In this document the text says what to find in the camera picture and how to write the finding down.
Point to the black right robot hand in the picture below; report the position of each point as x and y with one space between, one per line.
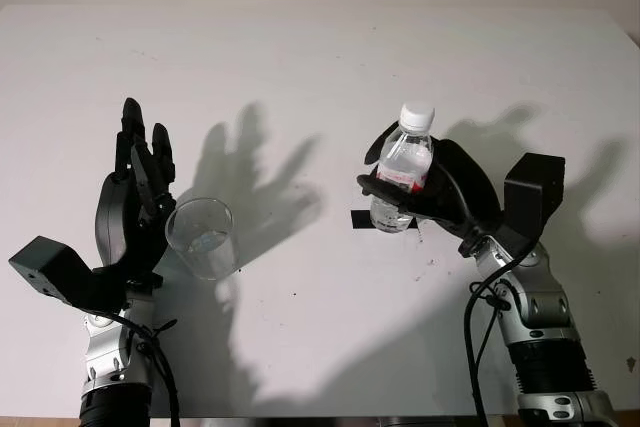
465 187

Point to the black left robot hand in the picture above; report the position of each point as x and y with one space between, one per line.
120 217

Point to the clear plastic water bottle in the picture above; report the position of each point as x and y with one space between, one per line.
407 152

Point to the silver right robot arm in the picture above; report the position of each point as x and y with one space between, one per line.
545 307

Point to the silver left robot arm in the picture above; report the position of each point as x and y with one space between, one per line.
107 362

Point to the clear glass cup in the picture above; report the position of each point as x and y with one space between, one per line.
205 242

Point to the black tape strip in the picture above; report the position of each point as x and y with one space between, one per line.
361 219

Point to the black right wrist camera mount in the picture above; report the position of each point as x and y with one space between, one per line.
532 197

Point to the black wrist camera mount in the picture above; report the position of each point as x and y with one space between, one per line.
532 197
50 267

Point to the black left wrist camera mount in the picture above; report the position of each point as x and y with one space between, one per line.
50 267

